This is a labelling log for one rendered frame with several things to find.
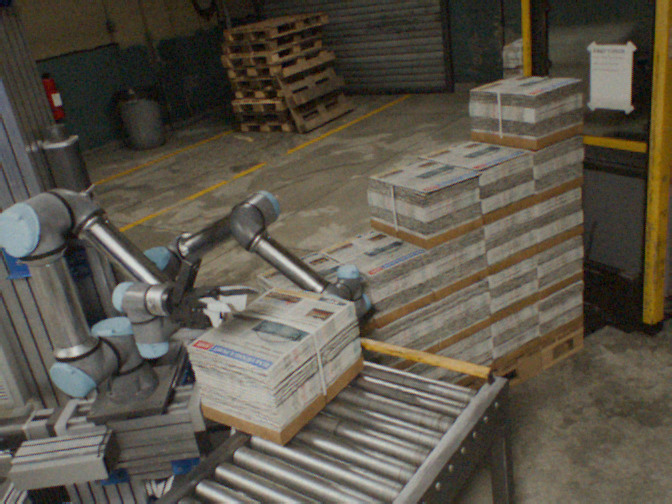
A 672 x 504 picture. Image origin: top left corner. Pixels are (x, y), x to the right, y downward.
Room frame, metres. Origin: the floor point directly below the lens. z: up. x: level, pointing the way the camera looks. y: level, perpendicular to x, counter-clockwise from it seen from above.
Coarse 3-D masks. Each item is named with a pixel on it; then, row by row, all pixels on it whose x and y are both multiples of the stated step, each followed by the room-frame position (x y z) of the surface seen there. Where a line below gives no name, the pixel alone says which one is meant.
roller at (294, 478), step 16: (240, 448) 1.39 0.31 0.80; (240, 464) 1.36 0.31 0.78; (256, 464) 1.33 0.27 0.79; (272, 464) 1.32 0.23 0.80; (288, 464) 1.31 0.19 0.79; (272, 480) 1.30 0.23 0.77; (288, 480) 1.26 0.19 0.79; (304, 480) 1.24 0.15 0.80; (320, 480) 1.23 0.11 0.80; (320, 496) 1.20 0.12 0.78; (336, 496) 1.18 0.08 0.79; (352, 496) 1.17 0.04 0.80; (368, 496) 1.16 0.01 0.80
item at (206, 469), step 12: (240, 432) 1.46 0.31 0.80; (228, 444) 1.42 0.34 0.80; (240, 444) 1.41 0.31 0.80; (216, 456) 1.38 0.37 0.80; (228, 456) 1.37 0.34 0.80; (204, 468) 1.34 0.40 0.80; (216, 468) 1.34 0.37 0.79; (180, 480) 1.31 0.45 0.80; (192, 480) 1.31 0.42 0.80; (168, 492) 1.28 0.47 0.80; (180, 492) 1.27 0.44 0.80; (192, 492) 1.28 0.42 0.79
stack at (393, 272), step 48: (384, 240) 2.53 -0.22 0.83; (480, 240) 2.48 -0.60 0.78; (528, 240) 2.61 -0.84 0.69; (384, 288) 2.25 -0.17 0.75; (432, 288) 2.35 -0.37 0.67; (480, 288) 2.47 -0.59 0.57; (528, 288) 2.60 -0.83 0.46; (384, 336) 2.22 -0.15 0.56; (432, 336) 2.34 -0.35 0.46; (480, 336) 2.46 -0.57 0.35; (528, 336) 2.60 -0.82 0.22; (480, 384) 2.45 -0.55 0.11
